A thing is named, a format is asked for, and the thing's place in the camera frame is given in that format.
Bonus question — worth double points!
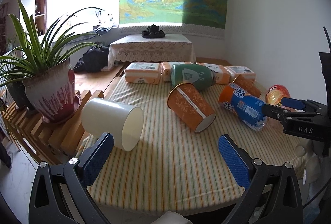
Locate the left tissue pack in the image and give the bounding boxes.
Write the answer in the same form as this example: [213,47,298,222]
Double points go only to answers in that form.
[124,62,161,85]

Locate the black bag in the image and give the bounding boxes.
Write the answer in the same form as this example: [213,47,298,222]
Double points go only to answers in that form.
[73,45,109,73]

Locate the red yellow snack cup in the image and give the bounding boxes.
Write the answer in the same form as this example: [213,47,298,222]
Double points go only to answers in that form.
[265,85,291,106]

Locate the blue orange snack cup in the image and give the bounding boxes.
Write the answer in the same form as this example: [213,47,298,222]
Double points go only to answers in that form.
[218,83,267,131]

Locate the pink wall shelf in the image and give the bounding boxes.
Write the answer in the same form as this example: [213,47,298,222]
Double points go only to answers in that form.
[34,0,47,37]

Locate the black tea set tray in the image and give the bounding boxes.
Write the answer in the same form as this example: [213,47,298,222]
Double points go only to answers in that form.
[141,24,166,39]

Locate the orange patterned paper cup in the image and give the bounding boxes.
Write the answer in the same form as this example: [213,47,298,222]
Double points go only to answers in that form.
[167,82,216,133]

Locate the red white flower pot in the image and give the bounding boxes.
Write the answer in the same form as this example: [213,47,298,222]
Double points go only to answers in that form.
[23,58,81,124]

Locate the small orange paper cup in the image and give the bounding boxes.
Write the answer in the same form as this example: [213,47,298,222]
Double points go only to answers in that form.
[232,75,261,98]

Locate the right tissue pack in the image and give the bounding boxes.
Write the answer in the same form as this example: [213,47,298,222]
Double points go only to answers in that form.
[224,66,256,82]

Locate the green rabbit cup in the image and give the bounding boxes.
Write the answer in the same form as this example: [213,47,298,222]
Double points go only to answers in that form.
[170,64,216,91]

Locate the tissue pack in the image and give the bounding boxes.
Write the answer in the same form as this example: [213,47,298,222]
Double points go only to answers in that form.
[196,62,231,85]
[124,62,161,85]
[224,66,256,82]
[161,62,192,82]

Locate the striped table cloth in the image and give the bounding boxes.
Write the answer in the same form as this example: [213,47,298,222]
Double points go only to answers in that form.
[88,79,306,215]

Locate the white plastic cup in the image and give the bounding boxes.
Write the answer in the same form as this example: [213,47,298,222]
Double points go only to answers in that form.
[81,98,144,152]

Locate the dark small plant pot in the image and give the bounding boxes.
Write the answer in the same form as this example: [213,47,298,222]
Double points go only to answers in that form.
[7,81,35,111]

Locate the green spider plant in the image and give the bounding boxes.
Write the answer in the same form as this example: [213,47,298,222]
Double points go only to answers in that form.
[1,0,95,87]

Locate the lace covered low table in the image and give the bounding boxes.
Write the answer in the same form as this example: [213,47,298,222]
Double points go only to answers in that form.
[108,34,196,69]

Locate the wooden slatted bench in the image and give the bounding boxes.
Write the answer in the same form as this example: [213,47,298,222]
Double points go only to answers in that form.
[1,90,104,165]

